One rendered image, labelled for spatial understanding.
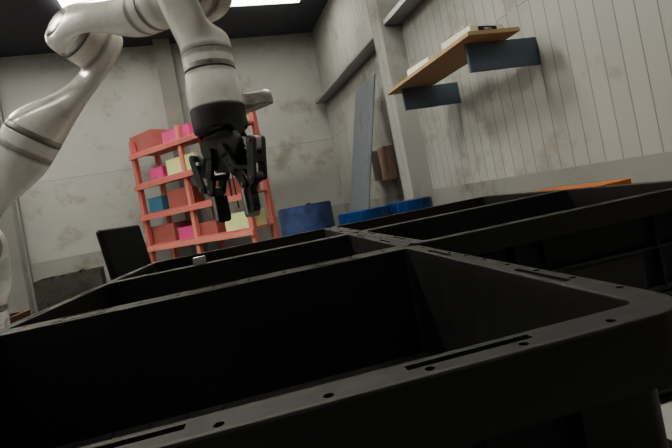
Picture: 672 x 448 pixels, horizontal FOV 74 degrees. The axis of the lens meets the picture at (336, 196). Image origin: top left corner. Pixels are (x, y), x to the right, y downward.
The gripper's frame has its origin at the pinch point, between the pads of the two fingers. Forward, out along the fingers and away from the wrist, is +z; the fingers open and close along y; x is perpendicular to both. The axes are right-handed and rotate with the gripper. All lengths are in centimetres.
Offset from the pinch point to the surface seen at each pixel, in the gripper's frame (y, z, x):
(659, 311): 47, 7, -24
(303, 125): -531, -163, 684
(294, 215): -313, 10, 361
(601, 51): 27, -64, 321
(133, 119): -728, -219, 431
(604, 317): 45, 7, -24
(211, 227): -528, 7, 405
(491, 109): -74, -55, 399
